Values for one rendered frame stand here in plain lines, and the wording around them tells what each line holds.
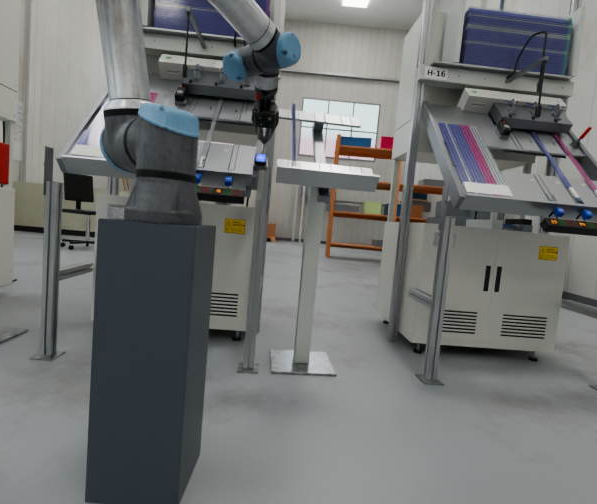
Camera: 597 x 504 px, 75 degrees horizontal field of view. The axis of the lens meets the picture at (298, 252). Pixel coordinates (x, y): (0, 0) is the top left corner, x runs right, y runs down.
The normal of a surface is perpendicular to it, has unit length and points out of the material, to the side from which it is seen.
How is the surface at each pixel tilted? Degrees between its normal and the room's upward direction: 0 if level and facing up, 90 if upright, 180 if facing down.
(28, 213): 90
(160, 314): 90
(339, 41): 90
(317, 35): 90
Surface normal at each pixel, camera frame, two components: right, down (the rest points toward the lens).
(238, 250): 0.06, 0.08
